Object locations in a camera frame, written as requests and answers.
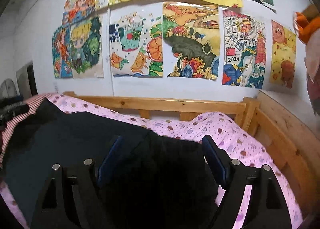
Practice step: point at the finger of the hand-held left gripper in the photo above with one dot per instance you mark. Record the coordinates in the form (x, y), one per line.
(18, 109)

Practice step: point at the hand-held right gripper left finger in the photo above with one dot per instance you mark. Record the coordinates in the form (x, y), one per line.
(110, 159)

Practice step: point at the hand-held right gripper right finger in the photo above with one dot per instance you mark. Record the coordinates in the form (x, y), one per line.
(212, 159)

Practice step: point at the black padded jacket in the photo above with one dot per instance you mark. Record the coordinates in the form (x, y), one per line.
(75, 139)

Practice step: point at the red checked quilt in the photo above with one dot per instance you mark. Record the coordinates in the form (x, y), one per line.
(37, 104)

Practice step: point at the grey standing fan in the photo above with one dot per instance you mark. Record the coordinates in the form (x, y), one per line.
(7, 90)

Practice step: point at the grey door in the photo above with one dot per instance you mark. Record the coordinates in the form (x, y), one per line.
(25, 81)

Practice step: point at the pink fruit print quilt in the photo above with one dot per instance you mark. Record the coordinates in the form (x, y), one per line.
(225, 129)

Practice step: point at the swimming girl drawing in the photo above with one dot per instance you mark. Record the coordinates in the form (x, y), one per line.
(61, 51)

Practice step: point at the blond child drawing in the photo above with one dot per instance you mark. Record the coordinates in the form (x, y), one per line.
(86, 46)

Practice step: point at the dragon and pagoda drawing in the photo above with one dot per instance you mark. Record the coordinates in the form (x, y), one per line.
(242, 51)

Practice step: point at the drink and oranges drawing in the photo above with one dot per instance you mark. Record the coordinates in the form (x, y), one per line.
(135, 44)

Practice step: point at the farm landscape drawing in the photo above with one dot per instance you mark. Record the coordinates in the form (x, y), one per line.
(190, 41)

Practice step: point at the orange-haired girl drawing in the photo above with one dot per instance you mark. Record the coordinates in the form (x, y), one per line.
(80, 1)

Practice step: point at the yellow bear drawing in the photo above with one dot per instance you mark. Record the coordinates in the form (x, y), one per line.
(282, 54)

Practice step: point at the bagged blue grey bedding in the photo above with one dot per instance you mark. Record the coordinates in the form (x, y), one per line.
(313, 74)

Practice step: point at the orange plush toy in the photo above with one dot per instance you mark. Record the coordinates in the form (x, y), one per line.
(308, 26)

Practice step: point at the wooden bed frame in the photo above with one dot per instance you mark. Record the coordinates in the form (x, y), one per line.
(175, 105)

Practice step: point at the white wall pipe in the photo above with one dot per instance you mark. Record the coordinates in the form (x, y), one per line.
(111, 84)

